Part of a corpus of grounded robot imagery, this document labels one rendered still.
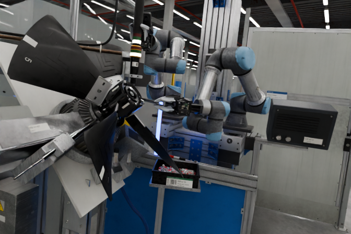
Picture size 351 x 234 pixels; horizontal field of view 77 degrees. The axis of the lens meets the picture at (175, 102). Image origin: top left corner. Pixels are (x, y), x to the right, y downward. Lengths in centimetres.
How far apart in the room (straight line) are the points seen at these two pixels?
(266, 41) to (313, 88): 69
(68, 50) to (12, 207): 58
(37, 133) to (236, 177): 92
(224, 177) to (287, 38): 184
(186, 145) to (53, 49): 117
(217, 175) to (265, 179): 158
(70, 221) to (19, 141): 43
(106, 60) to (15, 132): 46
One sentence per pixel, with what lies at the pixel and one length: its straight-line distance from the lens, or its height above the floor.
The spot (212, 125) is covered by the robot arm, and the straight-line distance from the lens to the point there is 107.
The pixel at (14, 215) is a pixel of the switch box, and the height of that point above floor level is 76.
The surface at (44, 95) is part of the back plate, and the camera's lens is 98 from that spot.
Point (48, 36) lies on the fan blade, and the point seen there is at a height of 137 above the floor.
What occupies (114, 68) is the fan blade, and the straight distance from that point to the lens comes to 95.
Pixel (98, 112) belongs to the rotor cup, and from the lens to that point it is 81.
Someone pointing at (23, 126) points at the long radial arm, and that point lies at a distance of 68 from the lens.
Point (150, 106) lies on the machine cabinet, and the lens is 564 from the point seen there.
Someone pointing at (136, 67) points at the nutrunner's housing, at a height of 132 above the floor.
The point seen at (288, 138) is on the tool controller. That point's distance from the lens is 116.
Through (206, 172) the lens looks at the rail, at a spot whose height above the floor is 83.
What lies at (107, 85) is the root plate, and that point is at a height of 124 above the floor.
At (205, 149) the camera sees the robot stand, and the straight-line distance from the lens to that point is 161.
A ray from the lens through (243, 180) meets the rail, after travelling 124.
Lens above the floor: 126
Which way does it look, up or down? 4 degrees down
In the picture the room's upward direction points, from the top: 6 degrees clockwise
